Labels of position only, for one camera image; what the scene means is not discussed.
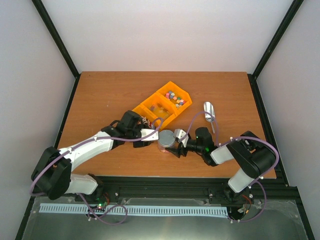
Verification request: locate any round clear cup lid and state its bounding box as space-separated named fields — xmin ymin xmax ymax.
xmin=158 ymin=129 xmax=176 ymax=148

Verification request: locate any yellow bin with star candies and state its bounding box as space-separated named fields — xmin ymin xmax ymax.
xmin=156 ymin=81 xmax=193 ymax=116

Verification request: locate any yellow bin with popsicle candies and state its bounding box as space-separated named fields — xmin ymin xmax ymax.
xmin=141 ymin=92 xmax=178 ymax=130

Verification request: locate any yellow bin with lollipops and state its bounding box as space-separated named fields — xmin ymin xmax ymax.
xmin=133 ymin=104 xmax=156 ymax=127

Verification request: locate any black aluminium frame rail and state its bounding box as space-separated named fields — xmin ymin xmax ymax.
xmin=32 ymin=174 xmax=301 ymax=201

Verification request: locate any clear plastic cup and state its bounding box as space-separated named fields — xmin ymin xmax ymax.
xmin=157 ymin=143 xmax=175 ymax=154

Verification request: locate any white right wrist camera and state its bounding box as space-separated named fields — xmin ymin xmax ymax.
xmin=173 ymin=129 xmax=190 ymax=148

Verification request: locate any light blue slotted cable duct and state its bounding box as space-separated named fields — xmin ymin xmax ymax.
xmin=38 ymin=203 xmax=228 ymax=218

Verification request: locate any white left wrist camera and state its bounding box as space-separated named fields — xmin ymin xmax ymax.
xmin=140 ymin=128 xmax=159 ymax=142

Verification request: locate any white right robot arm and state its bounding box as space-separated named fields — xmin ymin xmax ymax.
xmin=165 ymin=127 xmax=280 ymax=194

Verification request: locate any silver metal scoop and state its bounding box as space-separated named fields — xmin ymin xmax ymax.
xmin=203 ymin=101 xmax=215 ymax=134

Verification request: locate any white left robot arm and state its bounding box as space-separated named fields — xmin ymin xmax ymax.
xmin=30 ymin=110 xmax=159 ymax=202

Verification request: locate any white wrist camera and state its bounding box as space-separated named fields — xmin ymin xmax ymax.
xmin=173 ymin=129 xmax=190 ymax=148
xmin=140 ymin=128 xmax=159 ymax=142

